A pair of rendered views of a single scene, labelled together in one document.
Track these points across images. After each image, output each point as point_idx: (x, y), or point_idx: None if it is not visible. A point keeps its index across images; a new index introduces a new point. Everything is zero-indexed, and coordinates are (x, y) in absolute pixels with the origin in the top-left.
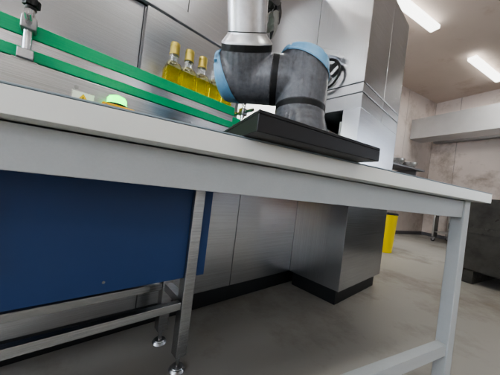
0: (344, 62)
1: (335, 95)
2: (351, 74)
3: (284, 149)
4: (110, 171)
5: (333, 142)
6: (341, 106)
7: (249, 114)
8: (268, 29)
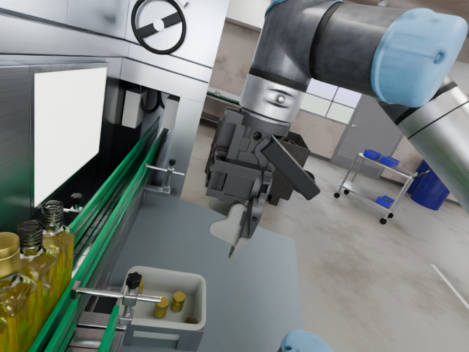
0: (190, 16)
1: (170, 68)
2: (197, 45)
3: None
4: None
5: None
6: (177, 89)
7: (54, 166)
8: (221, 208)
